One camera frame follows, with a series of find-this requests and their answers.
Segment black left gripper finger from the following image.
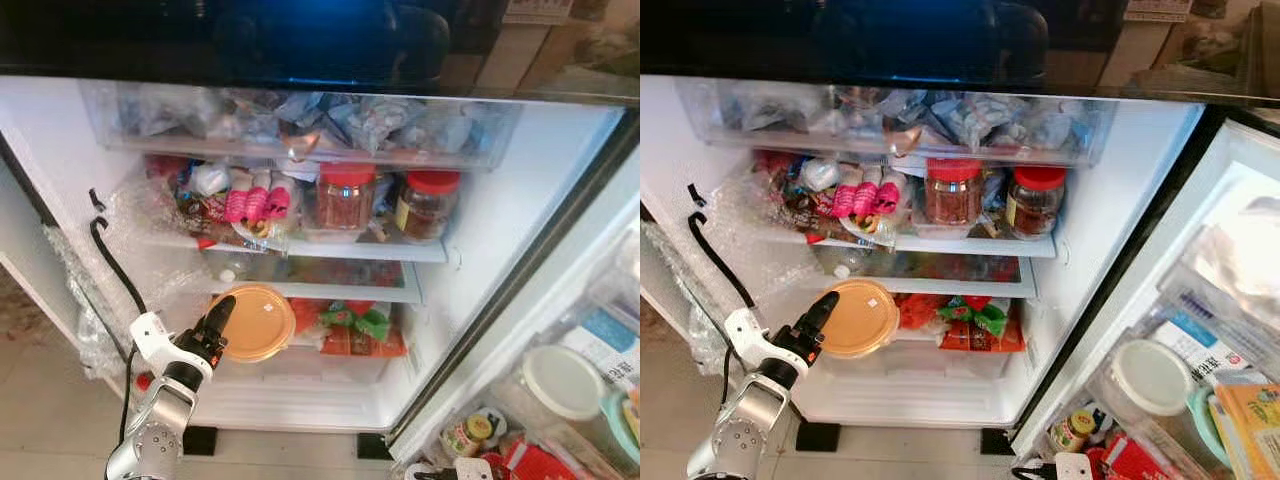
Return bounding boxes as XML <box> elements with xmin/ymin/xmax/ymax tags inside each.
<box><xmin>203</xmin><ymin>295</ymin><xmax>238</xmax><ymax>346</ymax></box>
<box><xmin>800</xmin><ymin>290</ymin><xmax>842</xmax><ymax>341</ymax></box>

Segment round container with orange lid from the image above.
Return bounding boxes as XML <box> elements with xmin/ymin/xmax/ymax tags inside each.
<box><xmin>222</xmin><ymin>284</ymin><xmax>298</xmax><ymax>363</ymax></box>
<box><xmin>820</xmin><ymin>279</ymin><xmax>901</xmax><ymax>359</ymax></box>

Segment white fridge bottom drawer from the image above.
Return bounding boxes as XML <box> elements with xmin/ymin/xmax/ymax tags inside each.
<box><xmin>795</xmin><ymin>345</ymin><xmax>1013</xmax><ymax>426</ymax></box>
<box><xmin>195</xmin><ymin>350</ymin><xmax>403</xmax><ymax>431</ymax></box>

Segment clear shallow fridge drawer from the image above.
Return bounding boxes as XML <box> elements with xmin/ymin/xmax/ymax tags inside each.
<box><xmin>205</xmin><ymin>250</ymin><xmax>426</xmax><ymax>304</ymax></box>
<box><xmin>810</xmin><ymin>245</ymin><xmax>1041</xmax><ymax>299</ymax></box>

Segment clear deep fridge drawer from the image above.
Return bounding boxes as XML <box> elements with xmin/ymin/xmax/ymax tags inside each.
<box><xmin>85</xmin><ymin>82</ymin><xmax>521</xmax><ymax>171</ymax></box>
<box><xmin>675</xmin><ymin>80</ymin><xmax>1118</xmax><ymax>167</ymax></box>

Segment white fridge door with bins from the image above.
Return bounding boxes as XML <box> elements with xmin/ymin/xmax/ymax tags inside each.
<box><xmin>388</xmin><ymin>150</ymin><xmax>640</xmax><ymax>480</ymax></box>
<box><xmin>1010</xmin><ymin>115</ymin><xmax>1280</xmax><ymax>480</ymax></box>

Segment dark grey fridge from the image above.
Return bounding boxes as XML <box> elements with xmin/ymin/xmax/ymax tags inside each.
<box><xmin>0</xmin><ymin>0</ymin><xmax>640</xmax><ymax>480</ymax></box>
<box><xmin>640</xmin><ymin>0</ymin><xmax>1280</xmax><ymax>480</ymax></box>

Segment clear bubble wrap sheet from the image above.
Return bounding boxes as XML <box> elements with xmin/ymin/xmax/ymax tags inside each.
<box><xmin>643</xmin><ymin>170</ymin><xmax>806</xmax><ymax>373</ymax></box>
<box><xmin>45</xmin><ymin>180</ymin><xmax>206</xmax><ymax>379</ymax></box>

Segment red green food package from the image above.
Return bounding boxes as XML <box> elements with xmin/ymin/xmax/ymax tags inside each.
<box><xmin>290</xmin><ymin>298</ymin><xmax>409</xmax><ymax>358</ymax></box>
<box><xmin>895</xmin><ymin>293</ymin><xmax>1013</xmax><ymax>353</ymax></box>

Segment white plastic bag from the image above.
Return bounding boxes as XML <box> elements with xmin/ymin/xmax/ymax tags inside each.
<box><xmin>190</xmin><ymin>160</ymin><xmax>234</xmax><ymax>198</ymax></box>
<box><xmin>800</xmin><ymin>157</ymin><xmax>842</xmax><ymax>194</ymax></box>

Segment red-lidded jar red contents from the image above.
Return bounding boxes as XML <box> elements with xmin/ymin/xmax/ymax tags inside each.
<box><xmin>923</xmin><ymin>158</ymin><xmax>985</xmax><ymax>227</ymax></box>
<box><xmin>315</xmin><ymin>163</ymin><xmax>378</xmax><ymax>233</ymax></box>

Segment blue white carton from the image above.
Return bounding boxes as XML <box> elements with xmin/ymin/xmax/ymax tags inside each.
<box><xmin>1150</xmin><ymin>310</ymin><xmax>1251</xmax><ymax>379</ymax></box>
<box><xmin>565</xmin><ymin>305</ymin><xmax>640</xmax><ymax>391</ymax></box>

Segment teal bowl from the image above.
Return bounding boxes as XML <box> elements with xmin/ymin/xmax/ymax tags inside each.
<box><xmin>1187</xmin><ymin>385</ymin><xmax>1233</xmax><ymax>467</ymax></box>
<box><xmin>600</xmin><ymin>388</ymin><xmax>640</xmax><ymax>467</ymax></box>

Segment red-lidded jar yellow label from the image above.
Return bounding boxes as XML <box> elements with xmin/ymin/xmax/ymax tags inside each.
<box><xmin>395</xmin><ymin>170</ymin><xmax>462</xmax><ymax>243</ymax></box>
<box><xmin>1005</xmin><ymin>166</ymin><xmax>1068</xmax><ymax>241</ymax></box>

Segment clear container with white lid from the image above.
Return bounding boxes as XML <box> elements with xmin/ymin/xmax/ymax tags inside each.
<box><xmin>1110</xmin><ymin>340</ymin><xmax>1197</xmax><ymax>418</ymax></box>
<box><xmin>520</xmin><ymin>345</ymin><xmax>607</xmax><ymax>423</ymax></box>

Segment small jar with yellow label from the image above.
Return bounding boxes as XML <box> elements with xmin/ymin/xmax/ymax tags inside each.
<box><xmin>1047</xmin><ymin>408</ymin><xmax>1111</xmax><ymax>454</ymax></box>
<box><xmin>440</xmin><ymin>408</ymin><xmax>507</xmax><ymax>459</ymax></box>

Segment red food packet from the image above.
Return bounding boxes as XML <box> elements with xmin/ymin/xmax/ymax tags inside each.
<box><xmin>498</xmin><ymin>440</ymin><xmax>583</xmax><ymax>480</ymax></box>
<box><xmin>1085</xmin><ymin>432</ymin><xmax>1163</xmax><ymax>480</ymax></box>

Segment silver foil bag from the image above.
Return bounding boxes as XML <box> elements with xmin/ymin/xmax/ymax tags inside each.
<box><xmin>1185</xmin><ymin>198</ymin><xmax>1280</xmax><ymax>306</ymax></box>

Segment yellow food packet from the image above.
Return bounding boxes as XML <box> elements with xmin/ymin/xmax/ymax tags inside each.
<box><xmin>1208</xmin><ymin>383</ymin><xmax>1280</xmax><ymax>480</ymax></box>

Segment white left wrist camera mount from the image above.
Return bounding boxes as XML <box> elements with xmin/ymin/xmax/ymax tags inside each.
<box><xmin>724</xmin><ymin>308</ymin><xmax>786</xmax><ymax>373</ymax></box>
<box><xmin>130</xmin><ymin>312</ymin><xmax>189</xmax><ymax>376</ymax></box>

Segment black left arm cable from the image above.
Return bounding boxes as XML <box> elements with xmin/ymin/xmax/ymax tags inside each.
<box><xmin>88</xmin><ymin>188</ymin><xmax>151</xmax><ymax>441</ymax></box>
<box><xmin>686</xmin><ymin>183</ymin><xmax>758</xmax><ymax>406</ymax></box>

